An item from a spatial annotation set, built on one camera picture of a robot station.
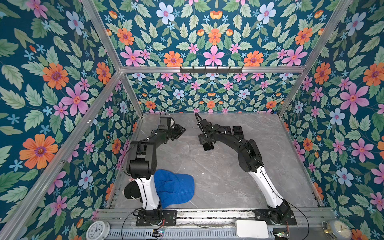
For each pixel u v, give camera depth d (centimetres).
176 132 92
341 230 67
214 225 72
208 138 78
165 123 80
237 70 91
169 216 74
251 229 66
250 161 64
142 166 53
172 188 80
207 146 101
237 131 109
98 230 68
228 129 110
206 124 84
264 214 72
